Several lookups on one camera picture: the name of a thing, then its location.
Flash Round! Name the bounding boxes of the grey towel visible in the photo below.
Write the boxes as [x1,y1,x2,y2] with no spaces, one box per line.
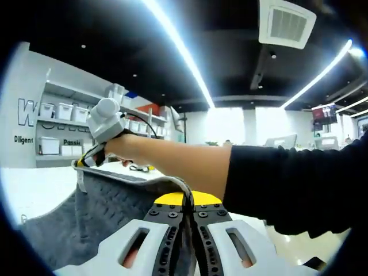
[19,159,200,276]

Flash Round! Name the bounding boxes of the person's right hand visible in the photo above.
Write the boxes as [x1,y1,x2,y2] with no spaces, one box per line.
[103,129,162,168]

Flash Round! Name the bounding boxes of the grey metal shelf rack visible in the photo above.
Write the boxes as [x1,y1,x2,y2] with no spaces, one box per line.
[36,68,185,169]

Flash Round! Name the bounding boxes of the rows of white storage boxes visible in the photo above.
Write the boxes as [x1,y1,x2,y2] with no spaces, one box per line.
[39,83,173,156]

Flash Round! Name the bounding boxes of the long ceiling light strip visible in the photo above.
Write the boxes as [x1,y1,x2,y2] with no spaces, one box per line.
[140,0,216,109]

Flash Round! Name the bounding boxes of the short ceiling light strip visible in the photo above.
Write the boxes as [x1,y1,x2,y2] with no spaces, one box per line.
[283,39,354,110]

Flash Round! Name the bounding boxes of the white ceiling air vent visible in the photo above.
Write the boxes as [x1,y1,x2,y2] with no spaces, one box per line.
[258,0,317,50]

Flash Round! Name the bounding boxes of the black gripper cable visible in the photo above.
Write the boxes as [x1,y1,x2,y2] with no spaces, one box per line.
[122,112,159,141]

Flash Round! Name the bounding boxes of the wall-mounted screen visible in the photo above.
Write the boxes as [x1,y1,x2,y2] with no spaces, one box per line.
[312,103,337,127]

